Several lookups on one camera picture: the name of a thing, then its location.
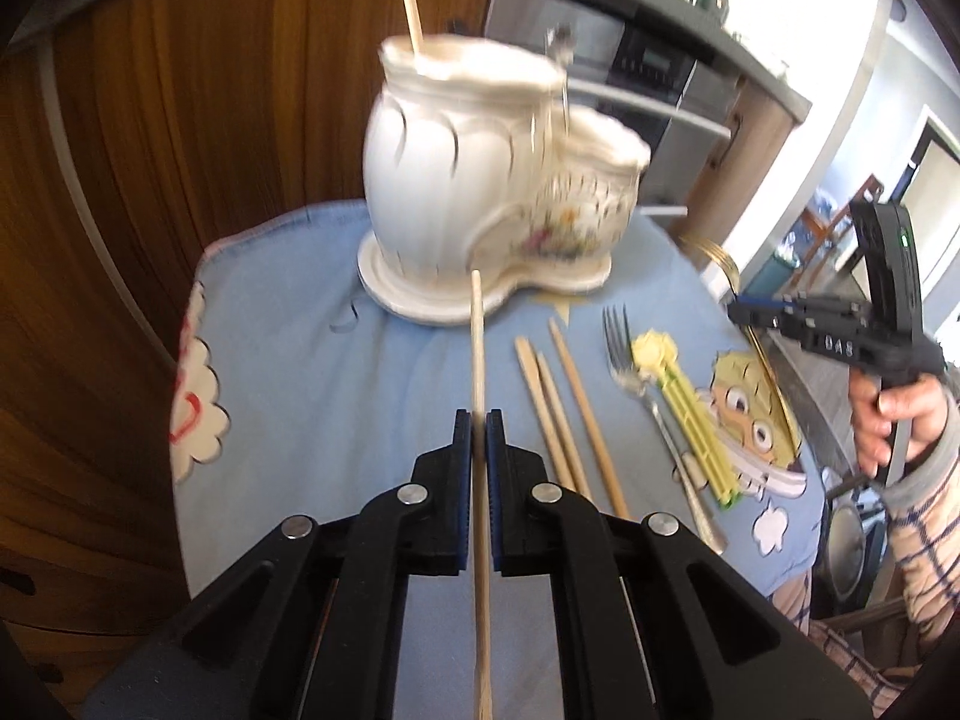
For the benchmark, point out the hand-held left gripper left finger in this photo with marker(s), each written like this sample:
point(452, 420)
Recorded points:
point(463, 495)

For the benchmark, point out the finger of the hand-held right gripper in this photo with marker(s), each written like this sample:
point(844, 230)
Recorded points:
point(757, 321)
point(761, 304)

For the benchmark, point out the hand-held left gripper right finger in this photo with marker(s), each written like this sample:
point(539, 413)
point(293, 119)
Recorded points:
point(495, 495)

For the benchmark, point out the yellow plastic utensil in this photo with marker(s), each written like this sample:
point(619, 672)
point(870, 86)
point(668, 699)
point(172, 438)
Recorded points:
point(690, 412)

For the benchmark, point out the silver fork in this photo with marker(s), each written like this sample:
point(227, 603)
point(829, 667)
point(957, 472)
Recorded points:
point(626, 367)

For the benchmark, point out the white ceramic utensil holder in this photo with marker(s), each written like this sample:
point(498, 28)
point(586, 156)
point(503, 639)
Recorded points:
point(435, 165)

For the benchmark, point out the person's right forearm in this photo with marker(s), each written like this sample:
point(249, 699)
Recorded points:
point(926, 540)

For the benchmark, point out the person's right hand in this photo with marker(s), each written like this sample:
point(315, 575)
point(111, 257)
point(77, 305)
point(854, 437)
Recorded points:
point(919, 409)

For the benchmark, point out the wooden chair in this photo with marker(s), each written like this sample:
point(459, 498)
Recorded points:
point(862, 199)

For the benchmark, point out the blue printed tablecloth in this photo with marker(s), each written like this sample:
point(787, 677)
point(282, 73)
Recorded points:
point(300, 360)

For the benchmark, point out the steel pot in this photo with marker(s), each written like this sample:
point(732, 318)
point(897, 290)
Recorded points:
point(847, 547)

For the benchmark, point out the built-in steel oven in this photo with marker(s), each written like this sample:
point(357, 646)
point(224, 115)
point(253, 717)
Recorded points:
point(652, 60)

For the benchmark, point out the person's plaid clothing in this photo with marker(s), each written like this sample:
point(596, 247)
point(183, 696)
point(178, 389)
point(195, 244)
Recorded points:
point(840, 660)

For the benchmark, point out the wooden base cabinet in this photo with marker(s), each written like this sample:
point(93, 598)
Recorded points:
point(150, 127)

